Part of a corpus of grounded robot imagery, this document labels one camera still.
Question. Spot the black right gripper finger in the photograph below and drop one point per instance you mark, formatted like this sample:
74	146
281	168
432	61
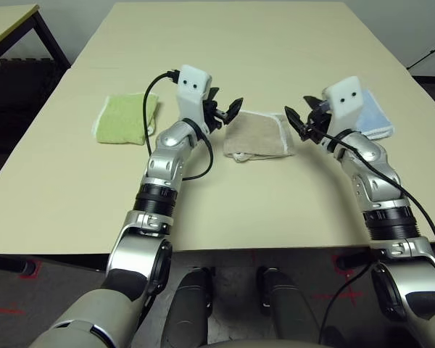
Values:
314	102
296	121

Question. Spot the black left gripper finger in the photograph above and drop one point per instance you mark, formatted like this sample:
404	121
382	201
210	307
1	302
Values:
213	95
233	110

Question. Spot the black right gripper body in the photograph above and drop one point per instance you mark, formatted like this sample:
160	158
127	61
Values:
317	125

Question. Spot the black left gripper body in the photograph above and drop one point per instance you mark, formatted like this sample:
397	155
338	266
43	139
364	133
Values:
213	116

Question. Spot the beige towel with white trim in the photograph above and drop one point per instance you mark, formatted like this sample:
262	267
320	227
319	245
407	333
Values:
257	137

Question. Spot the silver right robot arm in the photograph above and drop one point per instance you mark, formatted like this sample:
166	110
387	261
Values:
377	181

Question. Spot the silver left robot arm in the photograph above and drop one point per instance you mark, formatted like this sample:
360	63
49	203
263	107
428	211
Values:
159	170

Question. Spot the folded light blue towel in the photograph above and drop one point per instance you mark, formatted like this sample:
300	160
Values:
377	116

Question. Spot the folded green towel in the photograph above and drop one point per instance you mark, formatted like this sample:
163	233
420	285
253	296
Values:
123	119

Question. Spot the black table foot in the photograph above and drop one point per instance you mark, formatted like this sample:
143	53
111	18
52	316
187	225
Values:
58	264
355	260

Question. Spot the dark grey robot right leg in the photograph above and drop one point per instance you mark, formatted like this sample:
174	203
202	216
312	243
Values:
290	311

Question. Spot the dark grey robot leg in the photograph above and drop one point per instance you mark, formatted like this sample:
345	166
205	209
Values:
188	311
290	311

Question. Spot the black foam floor mat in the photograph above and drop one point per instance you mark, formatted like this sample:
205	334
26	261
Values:
18	94

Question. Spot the dark grey robot left leg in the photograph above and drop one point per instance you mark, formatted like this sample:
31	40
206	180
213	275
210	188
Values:
188	311

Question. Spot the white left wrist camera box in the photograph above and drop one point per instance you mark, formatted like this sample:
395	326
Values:
192	94

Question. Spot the side table with black frame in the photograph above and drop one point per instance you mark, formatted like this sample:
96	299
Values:
3	18

